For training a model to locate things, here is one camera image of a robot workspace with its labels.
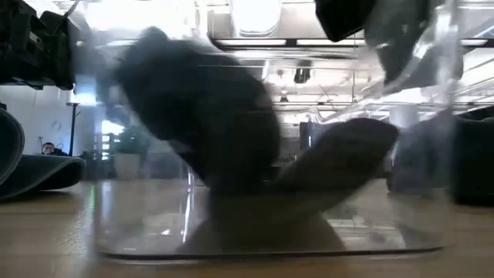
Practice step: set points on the dark grey fabric hat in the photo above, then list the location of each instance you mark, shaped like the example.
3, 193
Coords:
212, 116

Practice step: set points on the dark navy bucket hat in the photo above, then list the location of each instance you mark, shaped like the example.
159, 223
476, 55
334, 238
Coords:
38, 171

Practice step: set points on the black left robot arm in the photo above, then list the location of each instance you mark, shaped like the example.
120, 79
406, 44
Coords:
34, 46

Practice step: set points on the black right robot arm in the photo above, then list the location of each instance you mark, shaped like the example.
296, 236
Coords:
401, 46

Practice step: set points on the black hanging ceiling fixture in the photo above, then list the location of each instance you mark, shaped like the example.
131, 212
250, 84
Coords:
302, 75

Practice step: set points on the clear plastic tray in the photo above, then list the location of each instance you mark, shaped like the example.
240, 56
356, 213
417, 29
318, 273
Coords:
135, 216

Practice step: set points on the black floor pole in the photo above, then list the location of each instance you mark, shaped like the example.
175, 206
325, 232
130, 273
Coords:
72, 127

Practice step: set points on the person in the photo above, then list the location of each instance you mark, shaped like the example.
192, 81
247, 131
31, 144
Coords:
48, 148

